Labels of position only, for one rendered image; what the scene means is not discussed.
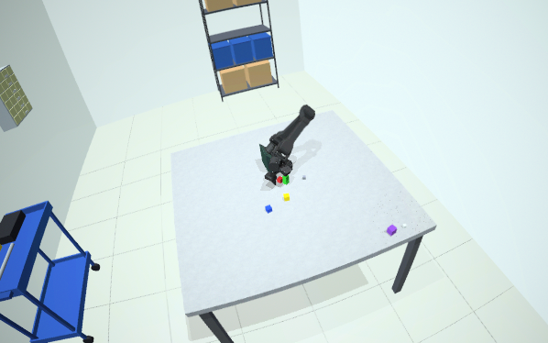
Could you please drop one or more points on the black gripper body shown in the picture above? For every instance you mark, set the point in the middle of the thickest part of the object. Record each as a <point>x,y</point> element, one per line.
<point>272,176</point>

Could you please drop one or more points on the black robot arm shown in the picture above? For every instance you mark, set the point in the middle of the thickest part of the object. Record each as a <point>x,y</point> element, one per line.
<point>282,142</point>

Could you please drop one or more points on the small purple cube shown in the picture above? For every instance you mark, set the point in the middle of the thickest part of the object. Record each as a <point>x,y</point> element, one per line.
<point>392,230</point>

